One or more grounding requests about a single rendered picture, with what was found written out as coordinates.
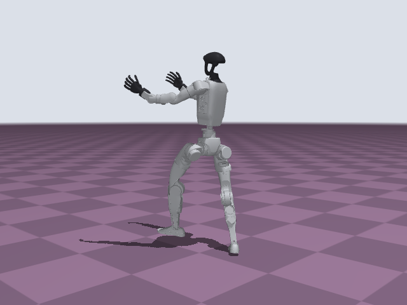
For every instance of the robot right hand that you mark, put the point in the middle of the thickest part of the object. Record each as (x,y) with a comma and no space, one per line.
(177,82)

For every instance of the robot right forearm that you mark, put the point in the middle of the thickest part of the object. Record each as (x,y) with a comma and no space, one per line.
(194,97)

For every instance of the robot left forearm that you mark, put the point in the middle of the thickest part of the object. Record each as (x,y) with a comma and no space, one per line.
(158,99)

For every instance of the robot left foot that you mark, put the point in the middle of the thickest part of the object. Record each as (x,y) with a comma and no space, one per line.
(169,231)

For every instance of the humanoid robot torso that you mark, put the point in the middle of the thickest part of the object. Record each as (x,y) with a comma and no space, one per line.
(210,112)

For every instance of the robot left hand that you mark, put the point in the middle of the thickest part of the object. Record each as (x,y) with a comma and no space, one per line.
(135,87)

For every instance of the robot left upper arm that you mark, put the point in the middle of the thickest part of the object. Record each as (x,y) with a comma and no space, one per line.
(196,88)

